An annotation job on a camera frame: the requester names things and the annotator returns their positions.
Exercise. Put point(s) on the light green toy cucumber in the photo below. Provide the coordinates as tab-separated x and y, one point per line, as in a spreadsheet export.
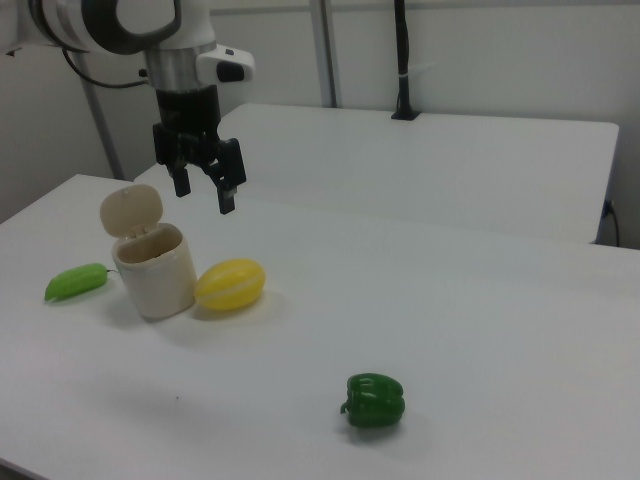
77	281

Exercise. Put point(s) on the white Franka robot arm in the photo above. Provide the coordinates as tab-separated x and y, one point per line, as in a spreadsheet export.
150	20

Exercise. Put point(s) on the grey metal frame post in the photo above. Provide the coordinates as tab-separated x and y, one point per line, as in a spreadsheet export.
327	50
102	130

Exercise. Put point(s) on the dark green toy bell pepper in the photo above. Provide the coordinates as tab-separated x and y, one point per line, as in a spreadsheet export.
376	400

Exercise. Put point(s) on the yellow striped toy melon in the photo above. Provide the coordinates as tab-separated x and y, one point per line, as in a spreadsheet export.
230	284

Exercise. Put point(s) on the black camera pole with clamp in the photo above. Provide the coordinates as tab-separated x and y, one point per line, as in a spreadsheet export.
403	60

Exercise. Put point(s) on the beige hinged bin lid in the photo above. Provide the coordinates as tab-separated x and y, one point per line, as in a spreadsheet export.
131	210

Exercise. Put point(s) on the beige ceramic cup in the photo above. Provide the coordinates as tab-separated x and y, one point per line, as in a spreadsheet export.
160	285

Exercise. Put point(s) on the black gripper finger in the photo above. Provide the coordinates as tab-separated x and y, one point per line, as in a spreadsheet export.
181	182
232	165

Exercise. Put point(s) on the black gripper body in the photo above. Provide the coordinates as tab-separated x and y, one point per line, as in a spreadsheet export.
187	115

